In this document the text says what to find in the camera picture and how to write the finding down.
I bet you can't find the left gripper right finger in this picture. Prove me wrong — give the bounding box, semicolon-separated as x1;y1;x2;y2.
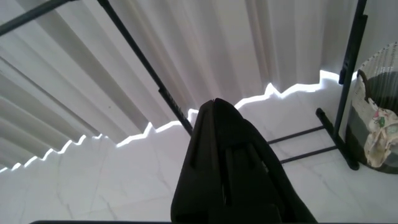
214;98;293;223

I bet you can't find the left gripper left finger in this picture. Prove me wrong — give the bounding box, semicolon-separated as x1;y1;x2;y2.
170;99;218;223

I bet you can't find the black clothes rack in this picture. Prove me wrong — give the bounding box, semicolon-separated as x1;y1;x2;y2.
0;0;369;171

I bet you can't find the white laundry basket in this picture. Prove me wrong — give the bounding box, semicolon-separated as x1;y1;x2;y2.
345;42;398;175

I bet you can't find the cream printed garment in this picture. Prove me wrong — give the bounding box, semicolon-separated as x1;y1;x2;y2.
363;107;398;169

